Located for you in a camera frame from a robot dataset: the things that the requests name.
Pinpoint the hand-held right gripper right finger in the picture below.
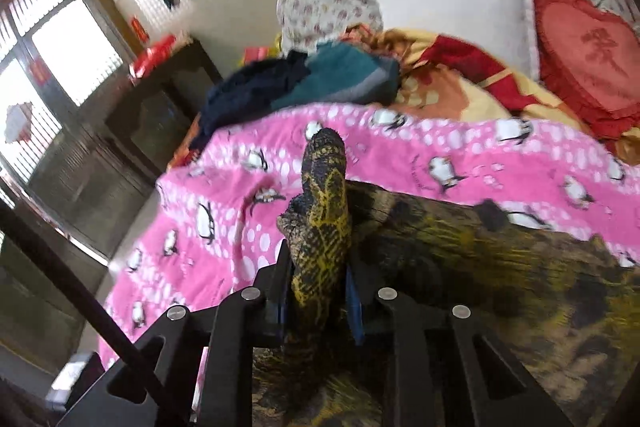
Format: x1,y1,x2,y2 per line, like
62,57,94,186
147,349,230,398
347,266,573,427

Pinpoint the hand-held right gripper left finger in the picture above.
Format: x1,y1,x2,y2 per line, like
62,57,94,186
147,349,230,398
55,239,294,427

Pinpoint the dark yellow floral garment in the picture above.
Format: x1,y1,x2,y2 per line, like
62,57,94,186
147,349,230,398
250,127,640,427

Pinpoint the dark blue clothes pile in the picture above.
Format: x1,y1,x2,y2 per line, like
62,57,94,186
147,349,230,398
192,51,313,152

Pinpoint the dark thin pole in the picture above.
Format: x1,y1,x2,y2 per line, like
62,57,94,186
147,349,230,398
0,199,173,410

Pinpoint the pink penguin print blanket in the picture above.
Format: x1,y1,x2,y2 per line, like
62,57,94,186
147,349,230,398
97,102,640,388

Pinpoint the dark wooden side table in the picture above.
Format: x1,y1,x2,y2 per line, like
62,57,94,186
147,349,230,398
105,38,223,178

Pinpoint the teal grey cloth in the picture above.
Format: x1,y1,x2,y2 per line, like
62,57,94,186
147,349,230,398
272,42,401,110

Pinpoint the orange red blanket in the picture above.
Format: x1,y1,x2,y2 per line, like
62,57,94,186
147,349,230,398
340,24,640,168

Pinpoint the red yellow package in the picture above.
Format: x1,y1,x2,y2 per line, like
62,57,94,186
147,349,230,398
242,34,283,68

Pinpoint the red bag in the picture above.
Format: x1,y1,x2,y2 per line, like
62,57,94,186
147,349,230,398
129,34,178,75

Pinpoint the white pillow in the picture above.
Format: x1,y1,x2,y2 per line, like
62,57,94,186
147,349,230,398
371,0,541,80

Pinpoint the white paper window cutout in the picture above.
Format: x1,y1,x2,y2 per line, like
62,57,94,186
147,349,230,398
5,102,33,142

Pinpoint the red heart-shaped pillow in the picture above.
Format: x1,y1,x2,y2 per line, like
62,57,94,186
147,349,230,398
532,0,640,140

